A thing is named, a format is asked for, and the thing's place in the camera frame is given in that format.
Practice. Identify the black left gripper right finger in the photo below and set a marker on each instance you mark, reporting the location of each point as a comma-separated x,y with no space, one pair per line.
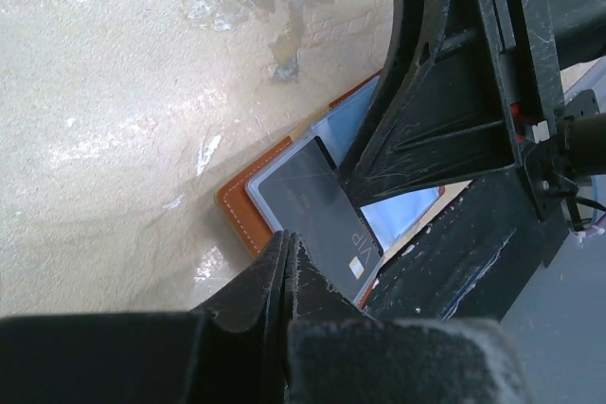
361,360

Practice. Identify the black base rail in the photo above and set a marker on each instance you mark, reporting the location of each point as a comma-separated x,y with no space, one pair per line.
473,260

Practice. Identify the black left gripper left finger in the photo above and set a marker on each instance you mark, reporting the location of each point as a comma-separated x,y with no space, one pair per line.
226,350

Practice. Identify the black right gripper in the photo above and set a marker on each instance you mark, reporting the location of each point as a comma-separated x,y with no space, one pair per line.
470,87

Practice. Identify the brown leather card holder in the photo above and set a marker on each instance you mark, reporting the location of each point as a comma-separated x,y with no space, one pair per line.
391,221

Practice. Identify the black VIP card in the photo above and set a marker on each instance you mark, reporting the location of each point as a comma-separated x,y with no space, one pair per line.
300,192

